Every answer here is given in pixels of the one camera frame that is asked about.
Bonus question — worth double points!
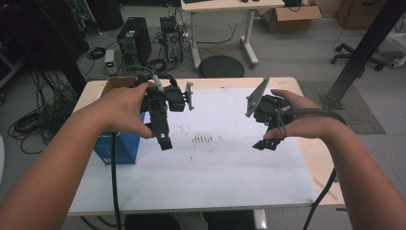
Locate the black floor cable bundle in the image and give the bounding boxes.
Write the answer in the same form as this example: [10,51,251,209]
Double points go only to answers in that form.
[7,68,82,155]

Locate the person's right hand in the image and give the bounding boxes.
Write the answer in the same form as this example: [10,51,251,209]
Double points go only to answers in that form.
[262,88,350,142]

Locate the black metal stand post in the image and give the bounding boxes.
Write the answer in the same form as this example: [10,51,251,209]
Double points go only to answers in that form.
[319,0,406,111]

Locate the white table mat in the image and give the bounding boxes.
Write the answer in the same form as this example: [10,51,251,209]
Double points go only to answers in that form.
[68,87,318,215]

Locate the round black stool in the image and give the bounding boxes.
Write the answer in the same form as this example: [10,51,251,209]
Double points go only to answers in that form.
[197,55,246,80]

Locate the white desk with metal legs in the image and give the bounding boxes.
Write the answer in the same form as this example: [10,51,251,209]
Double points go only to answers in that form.
[180,0,285,70]

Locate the closed brown cardboard box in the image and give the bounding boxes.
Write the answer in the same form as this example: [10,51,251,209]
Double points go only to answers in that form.
[334,0,390,32]

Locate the person's left hand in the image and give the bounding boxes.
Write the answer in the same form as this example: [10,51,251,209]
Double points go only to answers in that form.
[76,80,158,140]

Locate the black computer tower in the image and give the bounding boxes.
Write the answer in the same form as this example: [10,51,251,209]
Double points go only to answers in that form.
[116,16,153,65]

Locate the grey left gripper cable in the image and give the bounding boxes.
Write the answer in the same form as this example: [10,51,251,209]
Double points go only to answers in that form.
[124,64,165,93]

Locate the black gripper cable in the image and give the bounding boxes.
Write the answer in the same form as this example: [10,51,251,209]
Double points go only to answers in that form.
[109,131,123,230]
[277,107,348,230]

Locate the blue cardboard box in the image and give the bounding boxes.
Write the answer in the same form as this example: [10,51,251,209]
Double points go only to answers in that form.
[93,76,147,166]

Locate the grey floor mat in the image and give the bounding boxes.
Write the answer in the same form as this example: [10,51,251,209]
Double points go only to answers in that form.
[300,80,387,135]

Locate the coiled black cable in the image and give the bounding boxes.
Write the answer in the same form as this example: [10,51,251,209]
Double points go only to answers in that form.
[85,46,107,60]

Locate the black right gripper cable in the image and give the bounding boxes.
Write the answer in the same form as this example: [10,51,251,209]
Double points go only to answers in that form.
[277,107,348,230]

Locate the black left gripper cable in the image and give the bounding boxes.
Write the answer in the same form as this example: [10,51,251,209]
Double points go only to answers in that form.
[109,131,123,230]

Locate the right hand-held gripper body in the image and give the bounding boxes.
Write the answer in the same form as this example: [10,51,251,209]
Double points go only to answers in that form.
[244,76,295,127]

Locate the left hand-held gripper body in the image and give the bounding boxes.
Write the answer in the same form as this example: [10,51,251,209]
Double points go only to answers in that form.
[140,75,195,139]

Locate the small open computer case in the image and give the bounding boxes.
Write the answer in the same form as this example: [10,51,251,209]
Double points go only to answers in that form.
[159,15,185,65]

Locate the open cardboard box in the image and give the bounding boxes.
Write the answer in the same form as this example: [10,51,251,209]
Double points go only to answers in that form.
[256,4,323,34]

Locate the small white power device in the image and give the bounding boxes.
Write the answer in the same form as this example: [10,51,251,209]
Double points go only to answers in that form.
[103,49,117,77]

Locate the black office chair base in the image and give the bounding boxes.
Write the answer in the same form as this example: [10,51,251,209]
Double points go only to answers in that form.
[329,42,388,72]

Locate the black curtain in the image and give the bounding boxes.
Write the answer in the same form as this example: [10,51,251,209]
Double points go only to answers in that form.
[0,0,92,97]

